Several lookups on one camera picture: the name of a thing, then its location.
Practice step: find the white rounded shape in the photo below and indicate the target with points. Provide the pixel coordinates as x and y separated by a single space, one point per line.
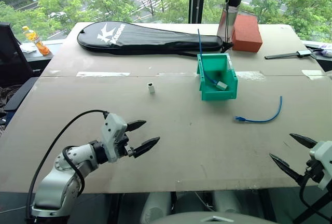
225 202
155 206

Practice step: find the green plastic storage bin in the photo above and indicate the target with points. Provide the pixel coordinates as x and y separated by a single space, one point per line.
218 95

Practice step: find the white and purple packet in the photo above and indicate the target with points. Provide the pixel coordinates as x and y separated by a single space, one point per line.
326 51

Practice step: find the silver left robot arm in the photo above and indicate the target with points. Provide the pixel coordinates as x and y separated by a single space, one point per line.
53 182

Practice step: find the black racket case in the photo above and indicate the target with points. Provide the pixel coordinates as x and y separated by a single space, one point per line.
145 38

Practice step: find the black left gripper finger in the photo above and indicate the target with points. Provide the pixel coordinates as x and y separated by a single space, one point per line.
146 146
136 125

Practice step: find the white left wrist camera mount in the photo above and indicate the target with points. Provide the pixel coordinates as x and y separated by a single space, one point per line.
112 128

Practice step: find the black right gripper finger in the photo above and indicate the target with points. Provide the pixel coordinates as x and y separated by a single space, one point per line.
304 141
284 167

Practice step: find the red-brown foam block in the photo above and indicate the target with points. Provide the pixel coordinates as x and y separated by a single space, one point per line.
245 33

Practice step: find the small white connector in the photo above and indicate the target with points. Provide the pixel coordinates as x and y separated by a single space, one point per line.
151 88

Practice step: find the orange soda bottle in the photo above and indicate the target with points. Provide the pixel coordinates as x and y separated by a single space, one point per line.
39 43

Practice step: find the clear tape strip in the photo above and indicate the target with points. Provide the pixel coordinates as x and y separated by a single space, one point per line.
312 74

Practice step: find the patterned dark cloth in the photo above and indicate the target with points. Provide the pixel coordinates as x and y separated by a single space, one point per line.
9 97

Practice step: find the steel water bottle black lid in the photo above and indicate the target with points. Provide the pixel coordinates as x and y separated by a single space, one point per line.
226 21

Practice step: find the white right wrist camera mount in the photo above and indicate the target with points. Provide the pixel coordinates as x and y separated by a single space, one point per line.
324 154

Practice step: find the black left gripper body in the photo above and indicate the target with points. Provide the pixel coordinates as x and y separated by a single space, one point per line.
125 143

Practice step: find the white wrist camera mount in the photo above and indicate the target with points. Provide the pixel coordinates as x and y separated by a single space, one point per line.
324 154
112 128

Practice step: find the dark side desk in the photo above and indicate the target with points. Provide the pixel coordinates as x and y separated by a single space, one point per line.
39 57

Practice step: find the crumpled white tissue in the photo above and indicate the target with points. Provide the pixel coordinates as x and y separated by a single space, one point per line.
28 48

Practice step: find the black slanted strut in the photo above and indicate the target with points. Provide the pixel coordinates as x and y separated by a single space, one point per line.
308 212

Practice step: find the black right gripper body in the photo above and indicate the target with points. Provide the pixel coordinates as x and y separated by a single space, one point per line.
316 170

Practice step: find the black office chair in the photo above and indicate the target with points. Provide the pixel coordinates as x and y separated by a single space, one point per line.
10 60

